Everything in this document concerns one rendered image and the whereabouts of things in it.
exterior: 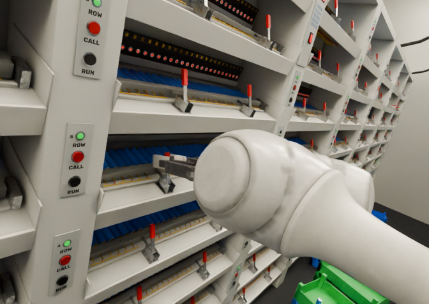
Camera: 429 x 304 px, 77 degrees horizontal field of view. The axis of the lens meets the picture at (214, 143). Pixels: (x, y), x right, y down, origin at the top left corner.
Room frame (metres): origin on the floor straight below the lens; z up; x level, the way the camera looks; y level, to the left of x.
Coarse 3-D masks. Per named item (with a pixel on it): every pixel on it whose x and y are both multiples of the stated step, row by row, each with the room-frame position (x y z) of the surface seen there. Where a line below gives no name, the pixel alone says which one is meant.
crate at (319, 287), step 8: (320, 280) 1.15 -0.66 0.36; (304, 288) 1.08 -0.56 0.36; (312, 288) 1.13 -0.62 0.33; (320, 288) 1.14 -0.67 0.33; (328, 288) 1.13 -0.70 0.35; (296, 296) 1.04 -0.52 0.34; (304, 296) 1.01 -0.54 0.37; (312, 296) 1.08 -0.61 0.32; (320, 296) 1.09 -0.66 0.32; (328, 296) 1.11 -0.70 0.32; (336, 296) 1.09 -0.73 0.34; (344, 296) 1.07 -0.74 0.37
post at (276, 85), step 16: (272, 0) 1.00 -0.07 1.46; (288, 0) 0.97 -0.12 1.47; (256, 16) 1.03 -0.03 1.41; (272, 16) 0.99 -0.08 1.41; (288, 16) 0.96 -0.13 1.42; (304, 16) 0.93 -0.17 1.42; (272, 32) 0.98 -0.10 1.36; (288, 32) 0.95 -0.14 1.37; (304, 32) 0.92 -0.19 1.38; (256, 64) 1.00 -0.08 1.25; (240, 80) 1.03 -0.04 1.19; (256, 80) 0.99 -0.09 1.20; (272, 80) 0.95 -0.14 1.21; (288, 80) 0.92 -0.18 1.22; (272, 96) 0.94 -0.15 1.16; (288, 96) 0.94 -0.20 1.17; (288, 112) 0.97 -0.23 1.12; (240, 240) 0.92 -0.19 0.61; (240, 256) 0.95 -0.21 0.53; (240, 272) 0.98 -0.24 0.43; (224, 288) 0.92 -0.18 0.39
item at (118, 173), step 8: (112, 168) 0.54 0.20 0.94; (120, 168) 0.55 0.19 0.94; (128, 168) 0.56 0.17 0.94; (136, 168) 0.58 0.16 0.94; (144, 168) 0.59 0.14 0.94; (152, 168) 0.61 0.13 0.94; (104, 176) 0.51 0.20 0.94; (112, 176) 0.53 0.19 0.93; (120, 176) 0.54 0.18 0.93; (128, 176) 0.56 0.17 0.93; (136, 176) 0.58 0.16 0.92
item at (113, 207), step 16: (144, 176) 0.60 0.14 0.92; (112, 192) 0.50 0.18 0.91; (128, 192) 0.52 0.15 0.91; (144, 192) 0.55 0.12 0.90; (160, 192) 0.57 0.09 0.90; (176, 192) 0.60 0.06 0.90; (192, 192) 0.64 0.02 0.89; (112, 208) 0.46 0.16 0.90; (128, 208) 0.49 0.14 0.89; (144, 208) 0.53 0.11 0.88; (160, 208) 0.57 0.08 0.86; (96, 224) 0.44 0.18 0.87; (112, 224) 0.48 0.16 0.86
